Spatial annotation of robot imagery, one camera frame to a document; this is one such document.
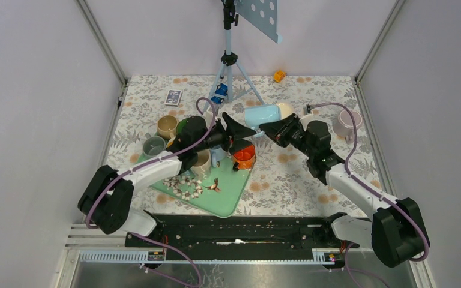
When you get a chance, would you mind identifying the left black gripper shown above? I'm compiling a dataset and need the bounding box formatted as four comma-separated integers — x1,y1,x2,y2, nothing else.
194,112,256,154

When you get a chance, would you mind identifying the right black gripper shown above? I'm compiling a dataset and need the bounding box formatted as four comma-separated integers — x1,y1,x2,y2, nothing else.
259,113,315,158

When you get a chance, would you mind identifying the orange mug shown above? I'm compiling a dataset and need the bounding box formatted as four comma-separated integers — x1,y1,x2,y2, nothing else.
232,145,256,172

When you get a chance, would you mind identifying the light blue faceted mug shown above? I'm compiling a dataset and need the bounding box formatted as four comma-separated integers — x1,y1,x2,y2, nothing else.
244,104,281,137

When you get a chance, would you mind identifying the seahorse pattern mug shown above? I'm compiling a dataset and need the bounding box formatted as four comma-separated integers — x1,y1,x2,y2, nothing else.
191,149,212,179

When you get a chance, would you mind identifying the cream mug green inside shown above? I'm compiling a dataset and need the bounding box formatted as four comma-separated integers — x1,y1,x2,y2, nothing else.
176,118,188,135

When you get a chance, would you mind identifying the lilac mug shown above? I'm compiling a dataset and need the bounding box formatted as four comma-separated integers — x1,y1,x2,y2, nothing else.
332,109,363,144

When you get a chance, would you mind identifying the beige mug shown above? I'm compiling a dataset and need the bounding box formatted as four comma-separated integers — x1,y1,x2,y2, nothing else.
157,115,178,140

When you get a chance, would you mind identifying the grey blue mug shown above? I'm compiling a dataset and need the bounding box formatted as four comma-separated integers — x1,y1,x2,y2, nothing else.
142,136,166,159

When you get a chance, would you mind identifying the light blue ribbed mug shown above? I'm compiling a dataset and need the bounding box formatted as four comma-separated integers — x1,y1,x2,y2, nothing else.
209,145,227,167

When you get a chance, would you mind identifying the blue butterfly mug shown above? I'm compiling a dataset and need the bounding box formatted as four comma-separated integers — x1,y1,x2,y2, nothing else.
166,138,175,148

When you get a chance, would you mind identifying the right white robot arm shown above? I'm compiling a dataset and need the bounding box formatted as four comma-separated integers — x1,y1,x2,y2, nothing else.
259,114,430,268

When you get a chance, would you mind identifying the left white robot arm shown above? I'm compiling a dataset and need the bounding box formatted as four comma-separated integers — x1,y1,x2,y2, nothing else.
77,113,256,247

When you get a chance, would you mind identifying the cream ribbed mug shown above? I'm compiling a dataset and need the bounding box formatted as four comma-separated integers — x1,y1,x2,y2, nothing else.
276,103,295,119

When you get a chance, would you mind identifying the floral tablecloth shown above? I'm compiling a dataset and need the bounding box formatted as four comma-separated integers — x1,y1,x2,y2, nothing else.
96,74,388,218

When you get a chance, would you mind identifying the blue toy car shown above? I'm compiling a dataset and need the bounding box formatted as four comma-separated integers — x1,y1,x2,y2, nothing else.
211,83,228,104

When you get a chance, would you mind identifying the blue tripod stand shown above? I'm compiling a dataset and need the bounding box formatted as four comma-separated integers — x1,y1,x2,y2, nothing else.
208,0,265,104

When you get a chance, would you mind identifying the orange toy block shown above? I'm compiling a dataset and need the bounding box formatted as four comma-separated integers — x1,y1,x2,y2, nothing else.
273,70,286,83

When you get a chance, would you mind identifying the green floral tray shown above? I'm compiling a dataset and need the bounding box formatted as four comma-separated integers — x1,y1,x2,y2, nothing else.
149,158,252,218

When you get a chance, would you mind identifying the playing card deck box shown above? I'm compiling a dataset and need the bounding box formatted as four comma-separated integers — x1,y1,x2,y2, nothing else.
164,89,182,107

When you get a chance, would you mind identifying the perforated blue calibration plate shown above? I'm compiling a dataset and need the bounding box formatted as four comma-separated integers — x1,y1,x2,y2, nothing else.
234,0,283,44

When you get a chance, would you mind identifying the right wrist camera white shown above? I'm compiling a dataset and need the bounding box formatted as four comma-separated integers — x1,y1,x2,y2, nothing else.
300,114,318,130

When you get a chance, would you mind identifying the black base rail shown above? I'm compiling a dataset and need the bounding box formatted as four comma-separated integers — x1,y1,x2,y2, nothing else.
125,213,361,262

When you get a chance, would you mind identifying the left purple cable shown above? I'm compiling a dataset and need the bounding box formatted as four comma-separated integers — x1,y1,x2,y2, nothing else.
85,97,218,230

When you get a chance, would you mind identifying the purple cable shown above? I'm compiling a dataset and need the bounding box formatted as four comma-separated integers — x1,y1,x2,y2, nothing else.
85,97,218,230
303,102,431,262

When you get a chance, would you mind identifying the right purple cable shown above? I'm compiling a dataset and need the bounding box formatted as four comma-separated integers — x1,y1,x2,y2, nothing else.
303,102,431,262

